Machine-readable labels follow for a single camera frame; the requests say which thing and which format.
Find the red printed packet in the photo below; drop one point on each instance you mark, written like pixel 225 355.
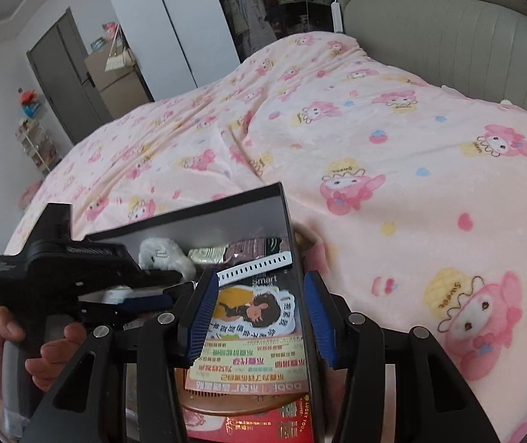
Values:
pixel 254 429

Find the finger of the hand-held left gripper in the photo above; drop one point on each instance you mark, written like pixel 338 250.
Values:
pixel 166 281
pixel 143 305

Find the red blue toy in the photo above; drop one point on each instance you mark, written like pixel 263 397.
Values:
pixel 30 101

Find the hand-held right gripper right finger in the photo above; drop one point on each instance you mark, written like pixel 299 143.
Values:
pixel 319 323

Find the brown cardboard boxes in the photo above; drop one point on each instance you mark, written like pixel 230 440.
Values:
pixel 116 87

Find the white storage rack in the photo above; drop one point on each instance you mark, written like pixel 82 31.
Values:
pixel 35 147

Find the white wardrobe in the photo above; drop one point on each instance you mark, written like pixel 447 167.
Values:
pixel 171 23

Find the cream handbag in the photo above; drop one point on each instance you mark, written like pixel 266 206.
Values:
pixel 118 61

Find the dark glass wardrobe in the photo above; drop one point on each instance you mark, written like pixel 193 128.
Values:
pixel 263 9

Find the pink printed blanket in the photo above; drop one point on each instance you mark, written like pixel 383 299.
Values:
pixel 383 170

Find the grey door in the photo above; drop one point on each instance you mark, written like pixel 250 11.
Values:
pixel 60 78

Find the black cardboard box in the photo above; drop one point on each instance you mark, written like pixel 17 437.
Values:
pixel 245 214

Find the person's left hand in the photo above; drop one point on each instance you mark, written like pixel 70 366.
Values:
pixel 56 355

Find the white plush cat toy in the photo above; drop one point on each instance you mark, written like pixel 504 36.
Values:
pixel 162 256

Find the brown patterned packet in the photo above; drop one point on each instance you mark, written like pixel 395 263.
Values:
pixel 254 247

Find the yellow pink printed packet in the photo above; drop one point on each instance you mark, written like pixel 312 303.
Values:
pixel 254 364

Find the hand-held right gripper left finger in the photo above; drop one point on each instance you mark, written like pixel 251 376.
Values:
pixel 201 318

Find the beige padded headboard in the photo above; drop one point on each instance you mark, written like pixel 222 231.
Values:
pixel 452 32

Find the pink toy package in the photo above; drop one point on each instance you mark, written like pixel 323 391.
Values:
pixel 106 32

